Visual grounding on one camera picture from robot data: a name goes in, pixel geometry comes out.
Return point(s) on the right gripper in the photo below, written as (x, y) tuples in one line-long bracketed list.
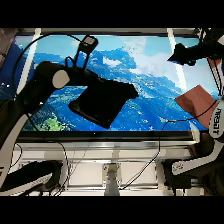
[(182, 54)]

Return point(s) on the black garment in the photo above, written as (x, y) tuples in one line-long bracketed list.
[(103, 100)]

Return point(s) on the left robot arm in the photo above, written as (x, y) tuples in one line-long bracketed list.
[(42, 80)]

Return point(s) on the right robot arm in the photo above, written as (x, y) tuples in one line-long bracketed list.
[(218, 124)]

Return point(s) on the red-brown garment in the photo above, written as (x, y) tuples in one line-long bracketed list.
[(196, 101)]

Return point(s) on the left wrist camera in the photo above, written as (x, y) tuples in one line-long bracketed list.
[(89, 41)]

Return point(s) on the silver frame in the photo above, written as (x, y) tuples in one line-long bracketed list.
[(112, 180)]

